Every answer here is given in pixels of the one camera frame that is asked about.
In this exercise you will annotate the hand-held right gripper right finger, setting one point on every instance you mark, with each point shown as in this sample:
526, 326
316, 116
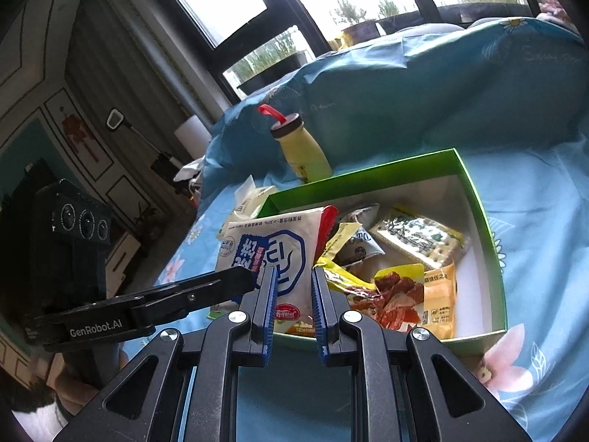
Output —
318, 313

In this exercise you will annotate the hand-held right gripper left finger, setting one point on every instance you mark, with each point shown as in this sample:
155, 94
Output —
270, 313

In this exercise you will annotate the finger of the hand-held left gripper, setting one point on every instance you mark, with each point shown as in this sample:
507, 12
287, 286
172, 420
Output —
207, 290

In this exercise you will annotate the white blue snack packet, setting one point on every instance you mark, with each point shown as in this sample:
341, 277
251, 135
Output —
285, 248

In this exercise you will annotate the red meat snack packet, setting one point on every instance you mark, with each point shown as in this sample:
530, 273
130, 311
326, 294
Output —
400, 294

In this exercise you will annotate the orange snack packet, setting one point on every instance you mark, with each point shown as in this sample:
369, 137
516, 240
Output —
439, 304

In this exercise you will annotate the green cracker packet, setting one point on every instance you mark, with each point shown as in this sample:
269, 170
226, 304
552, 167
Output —
414, 235

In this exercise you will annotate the green cardboard box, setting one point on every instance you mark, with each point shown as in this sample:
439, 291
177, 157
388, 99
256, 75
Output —
476, 285

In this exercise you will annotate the person's left hand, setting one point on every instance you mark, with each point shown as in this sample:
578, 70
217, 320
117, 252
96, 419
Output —
73, 398

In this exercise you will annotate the grey brown small packet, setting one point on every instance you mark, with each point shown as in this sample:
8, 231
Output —
359, 244

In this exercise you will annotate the cream white snack packet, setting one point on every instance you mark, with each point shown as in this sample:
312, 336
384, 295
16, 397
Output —
248, 198

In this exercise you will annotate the white cloth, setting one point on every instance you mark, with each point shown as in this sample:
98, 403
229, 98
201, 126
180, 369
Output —
188, 175

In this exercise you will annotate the small black device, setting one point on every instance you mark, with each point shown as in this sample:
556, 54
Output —
163, 165

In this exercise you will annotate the phone holder on rod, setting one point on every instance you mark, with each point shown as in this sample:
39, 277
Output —
114, 119

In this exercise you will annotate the white paper roll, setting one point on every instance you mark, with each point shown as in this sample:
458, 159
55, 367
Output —
193, 137

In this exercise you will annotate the yellow bottle brown cap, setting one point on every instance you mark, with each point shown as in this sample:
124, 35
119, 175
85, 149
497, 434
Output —
303, 156

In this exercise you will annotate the grey pleated curtain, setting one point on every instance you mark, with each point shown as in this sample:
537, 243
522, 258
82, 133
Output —
119, 55

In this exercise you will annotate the blue floral bedsheet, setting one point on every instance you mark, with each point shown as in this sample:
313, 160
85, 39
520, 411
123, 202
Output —
529, 239

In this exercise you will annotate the potted plant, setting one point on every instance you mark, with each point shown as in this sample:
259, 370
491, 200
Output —
391, 11
352, 18

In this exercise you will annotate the pile of folded pink clothes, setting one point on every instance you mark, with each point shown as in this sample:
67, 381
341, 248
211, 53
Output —
554, 7

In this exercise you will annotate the red wall ornament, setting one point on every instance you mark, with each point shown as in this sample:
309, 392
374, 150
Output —
73, 129

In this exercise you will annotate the black window frame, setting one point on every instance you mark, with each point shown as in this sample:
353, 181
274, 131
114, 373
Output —
211, 60

